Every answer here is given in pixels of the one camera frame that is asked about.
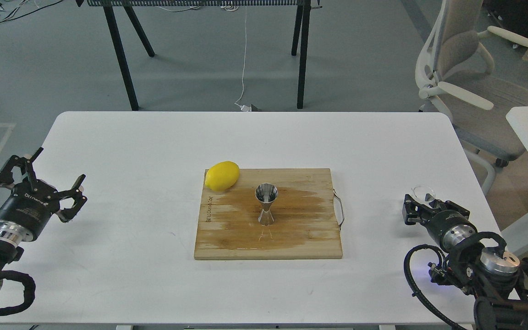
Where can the white office chair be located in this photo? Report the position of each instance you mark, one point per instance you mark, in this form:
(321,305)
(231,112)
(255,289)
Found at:
(454,76)

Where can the clear glass measuring cup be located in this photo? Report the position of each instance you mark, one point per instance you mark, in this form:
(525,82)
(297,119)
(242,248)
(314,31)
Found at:
(423,194)

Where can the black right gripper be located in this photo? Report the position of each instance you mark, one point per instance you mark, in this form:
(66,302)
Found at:
(446,222)

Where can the yellow lemon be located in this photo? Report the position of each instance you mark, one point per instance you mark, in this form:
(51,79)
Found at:
(222,176)

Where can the wooden cutting board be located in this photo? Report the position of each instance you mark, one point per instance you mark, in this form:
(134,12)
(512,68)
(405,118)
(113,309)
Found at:
(305,226)

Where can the steel double jigger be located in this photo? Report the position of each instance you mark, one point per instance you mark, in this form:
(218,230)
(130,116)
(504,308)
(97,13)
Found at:
(266,194)

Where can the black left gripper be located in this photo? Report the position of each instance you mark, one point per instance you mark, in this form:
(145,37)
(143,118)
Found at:
(31,210)

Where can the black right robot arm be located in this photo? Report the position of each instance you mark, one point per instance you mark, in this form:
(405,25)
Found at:
(476,262)

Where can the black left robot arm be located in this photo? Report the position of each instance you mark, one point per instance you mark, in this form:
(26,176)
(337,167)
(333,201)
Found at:
(11,236)

